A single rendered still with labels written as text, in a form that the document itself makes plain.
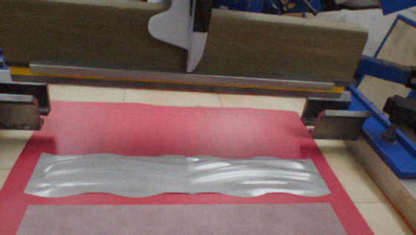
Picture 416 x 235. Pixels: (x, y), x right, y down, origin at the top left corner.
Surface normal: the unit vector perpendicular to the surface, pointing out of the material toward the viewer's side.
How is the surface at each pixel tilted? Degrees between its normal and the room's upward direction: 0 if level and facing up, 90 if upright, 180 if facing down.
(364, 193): 0
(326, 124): 90
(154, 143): 0
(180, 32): 83
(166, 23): 83
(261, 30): 91
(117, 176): 30
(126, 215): 0
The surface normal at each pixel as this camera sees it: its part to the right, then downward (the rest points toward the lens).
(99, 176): 0.20, -0.49
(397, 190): -0.98, -0.04
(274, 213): 0.13, -0.84
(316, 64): 0.14, 0.55
